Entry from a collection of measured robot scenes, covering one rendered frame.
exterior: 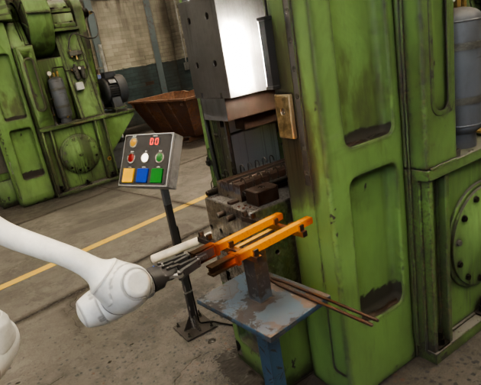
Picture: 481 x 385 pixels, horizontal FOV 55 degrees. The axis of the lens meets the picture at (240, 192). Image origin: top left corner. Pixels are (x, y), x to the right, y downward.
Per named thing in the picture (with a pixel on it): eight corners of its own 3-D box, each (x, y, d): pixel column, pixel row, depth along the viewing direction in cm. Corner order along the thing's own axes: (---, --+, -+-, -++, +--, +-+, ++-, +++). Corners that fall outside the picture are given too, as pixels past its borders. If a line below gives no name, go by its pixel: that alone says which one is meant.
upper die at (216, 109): (227, 121, 189) (224, 98, 186) (204, 119, 205) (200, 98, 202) (305, 101, 209) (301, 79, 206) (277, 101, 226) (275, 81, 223)
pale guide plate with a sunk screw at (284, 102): (293, 139, 176) (288, 95, 171) (279, 137, 183) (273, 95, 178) (298, 137, 177) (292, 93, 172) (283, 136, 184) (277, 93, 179)
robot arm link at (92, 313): (133, 310, 134) (148, 302, 123) (83, 337, 125) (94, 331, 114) (117, 276, 135) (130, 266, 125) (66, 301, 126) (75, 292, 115)
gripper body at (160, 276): (143, 288, 138) (169, 275, 144) (158, 297, 132) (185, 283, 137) (138, 266, 136) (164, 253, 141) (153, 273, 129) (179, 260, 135)
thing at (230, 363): (253, 423, 200) (253, 421, 199) (192, 360, 247) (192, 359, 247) (320, 378, 219) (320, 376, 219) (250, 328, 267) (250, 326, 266)
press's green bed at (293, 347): (280, 396, 213) (266, 308, 199) (237, 358, 243) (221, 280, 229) (363, 341, 240) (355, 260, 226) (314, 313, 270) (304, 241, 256)
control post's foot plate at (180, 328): (187, 343, 263) (184, 330, 260) (171, 328, 281) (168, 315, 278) (219, 326, 273) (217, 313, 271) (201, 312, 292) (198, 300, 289)
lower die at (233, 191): (242, 202, 199) (238, 183, 197) (218, 194, 216) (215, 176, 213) (313, 175, 220) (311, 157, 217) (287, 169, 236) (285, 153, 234)
